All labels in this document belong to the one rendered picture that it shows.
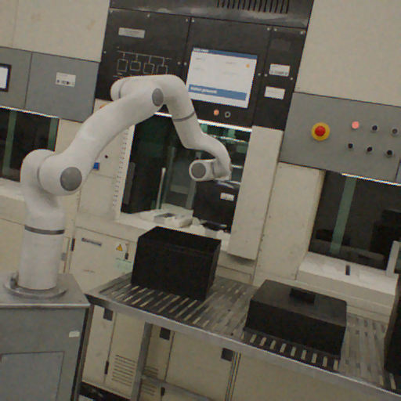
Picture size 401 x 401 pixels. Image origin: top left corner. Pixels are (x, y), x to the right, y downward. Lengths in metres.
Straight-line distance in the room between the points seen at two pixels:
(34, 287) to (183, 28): 1.22
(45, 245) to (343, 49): 1.30
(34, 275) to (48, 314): 0.13
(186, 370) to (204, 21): 1.50
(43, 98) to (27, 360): 1.29
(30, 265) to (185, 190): 1.64
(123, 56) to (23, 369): 1.35
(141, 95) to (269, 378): 1.27
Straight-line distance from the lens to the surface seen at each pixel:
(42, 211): 1.45
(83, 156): 1.43
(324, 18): 1.99
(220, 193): 2.17
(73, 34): 2.34
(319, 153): 1.89
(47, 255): 1.47
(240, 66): 1.99
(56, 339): 1.50
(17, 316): 1.45
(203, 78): 2.02
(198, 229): 2.22
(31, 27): 2.48
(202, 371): 2.17
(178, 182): 2.99
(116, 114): 1.51
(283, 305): 1.47
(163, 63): 2.10
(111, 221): 2.18
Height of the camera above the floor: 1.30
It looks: 7 degrees down
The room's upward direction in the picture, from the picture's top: 11 degrees clockwise
